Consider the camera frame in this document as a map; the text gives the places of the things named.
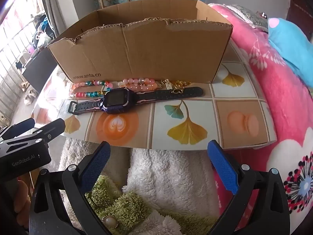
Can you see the black flat screen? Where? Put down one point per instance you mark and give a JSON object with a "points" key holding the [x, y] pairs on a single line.
{"points": [[39, 71]]}

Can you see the ginkgo leaf print tablecloth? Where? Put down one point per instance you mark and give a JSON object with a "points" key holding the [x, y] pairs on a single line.
{"points": [[200, 110]]}

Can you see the grey curtain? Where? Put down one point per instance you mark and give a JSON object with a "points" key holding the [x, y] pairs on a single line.
{"points": [[50, 9]]}

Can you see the pink floral blanket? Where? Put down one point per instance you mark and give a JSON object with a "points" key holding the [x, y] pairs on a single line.
{"points": [[269, 78]]}

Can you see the torn brown cardboard box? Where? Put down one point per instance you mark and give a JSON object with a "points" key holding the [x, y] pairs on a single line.
{"points": [[146, 53]]}

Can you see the silver sequin pillow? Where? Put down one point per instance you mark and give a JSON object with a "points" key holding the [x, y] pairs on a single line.
{"points": [[249, 17]]}

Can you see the white green fluffy cloth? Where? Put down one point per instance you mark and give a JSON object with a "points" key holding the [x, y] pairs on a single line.
{"points": [[166, 171]]}

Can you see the hanging clothes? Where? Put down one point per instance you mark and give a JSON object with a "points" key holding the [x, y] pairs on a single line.
{"points": [[42, 27]]}

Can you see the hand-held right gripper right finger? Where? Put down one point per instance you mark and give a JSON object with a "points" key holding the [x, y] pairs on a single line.
{"points": [[222, 169]]}

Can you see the dark brown door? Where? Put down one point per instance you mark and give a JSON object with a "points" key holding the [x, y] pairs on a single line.
{"points": [[300, 12]]}

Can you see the blue pillow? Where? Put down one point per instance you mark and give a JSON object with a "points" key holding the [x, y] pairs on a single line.
{"points": [[288, 41]]}

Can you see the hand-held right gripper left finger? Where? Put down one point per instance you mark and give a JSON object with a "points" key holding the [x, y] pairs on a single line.
{"points": [[97, 166]]}

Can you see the pale slipper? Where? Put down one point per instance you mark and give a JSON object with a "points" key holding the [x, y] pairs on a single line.
{"points": [[31, 97], [24, 85]]}

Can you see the silver rhinestone hair clip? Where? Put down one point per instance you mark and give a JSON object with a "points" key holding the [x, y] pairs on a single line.
{"points": [[167, 85]]}

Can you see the person's left hand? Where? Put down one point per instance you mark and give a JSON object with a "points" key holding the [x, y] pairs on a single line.
{"points": [[20, 194]]}

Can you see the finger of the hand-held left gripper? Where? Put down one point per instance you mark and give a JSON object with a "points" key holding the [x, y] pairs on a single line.
{"points": [[23, 125], [52, 128]]}

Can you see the purple black smartwatch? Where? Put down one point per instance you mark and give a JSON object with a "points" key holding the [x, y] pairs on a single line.
{"points": [[115, 99]]}

